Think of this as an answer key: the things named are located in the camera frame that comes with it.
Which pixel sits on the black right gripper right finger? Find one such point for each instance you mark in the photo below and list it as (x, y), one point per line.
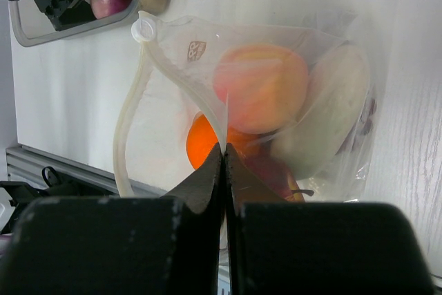
(279, 247)

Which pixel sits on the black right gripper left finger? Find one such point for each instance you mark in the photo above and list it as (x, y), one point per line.
(104, 245)

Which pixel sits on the dark red apple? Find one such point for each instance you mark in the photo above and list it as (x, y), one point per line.
(272, 181)

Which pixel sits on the orange fruit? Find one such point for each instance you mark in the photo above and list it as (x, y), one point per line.
(201, 138)

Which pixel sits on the clear zip top bag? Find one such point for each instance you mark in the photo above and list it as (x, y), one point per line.
(174, 82)

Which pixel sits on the purple grape bunch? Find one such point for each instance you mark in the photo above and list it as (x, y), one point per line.
(360, 129)

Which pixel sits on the peach fruit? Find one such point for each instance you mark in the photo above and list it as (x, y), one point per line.
(263, 85)

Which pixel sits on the white radish with leaves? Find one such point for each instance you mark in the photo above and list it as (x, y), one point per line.
(338, 86)

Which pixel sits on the pink onion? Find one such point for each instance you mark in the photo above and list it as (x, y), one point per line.
(106, 8)

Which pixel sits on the grey plastic food bin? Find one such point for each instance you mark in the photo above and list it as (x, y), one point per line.
(86, 22)

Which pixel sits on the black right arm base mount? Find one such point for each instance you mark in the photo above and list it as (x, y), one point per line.
(21, 194)

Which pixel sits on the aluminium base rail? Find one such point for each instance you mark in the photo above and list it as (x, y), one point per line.
(25, 163)

